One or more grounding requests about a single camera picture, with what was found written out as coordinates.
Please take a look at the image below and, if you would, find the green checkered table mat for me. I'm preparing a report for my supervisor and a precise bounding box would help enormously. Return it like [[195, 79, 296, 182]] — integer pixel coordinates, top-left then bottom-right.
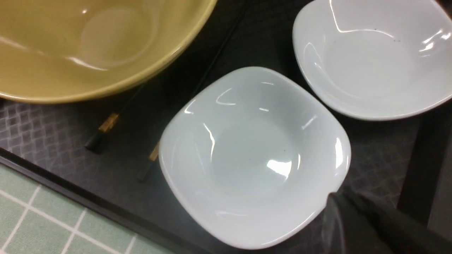
[[0, 166, 171, 254]]

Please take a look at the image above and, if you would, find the black chopstick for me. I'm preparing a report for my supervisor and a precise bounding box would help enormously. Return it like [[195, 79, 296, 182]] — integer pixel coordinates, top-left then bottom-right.
[[84, 0, 255, 154], [136, 63, 212, 182]]

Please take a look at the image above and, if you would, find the black chopstick left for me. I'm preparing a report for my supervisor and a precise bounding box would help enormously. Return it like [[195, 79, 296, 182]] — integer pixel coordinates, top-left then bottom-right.
[[84, 0, 255, 154]]

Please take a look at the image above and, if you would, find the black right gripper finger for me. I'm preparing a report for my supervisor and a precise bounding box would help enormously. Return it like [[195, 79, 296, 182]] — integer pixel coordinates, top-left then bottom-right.
[[321, 192, 452, 254]]

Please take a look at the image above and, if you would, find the white square dish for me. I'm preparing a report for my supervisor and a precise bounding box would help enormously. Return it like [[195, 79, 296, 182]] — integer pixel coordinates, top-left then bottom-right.
[[159, 66, 351, 250], [292, 0, 452, 121]]

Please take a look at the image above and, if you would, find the black chopstick right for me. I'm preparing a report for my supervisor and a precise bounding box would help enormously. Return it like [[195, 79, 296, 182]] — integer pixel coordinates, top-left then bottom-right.
[[136, 63, 212, 182]]

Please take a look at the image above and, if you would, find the yellow noodle bowl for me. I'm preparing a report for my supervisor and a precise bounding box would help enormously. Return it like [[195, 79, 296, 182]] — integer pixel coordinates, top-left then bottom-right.
[[0, 0, 217, 104]]

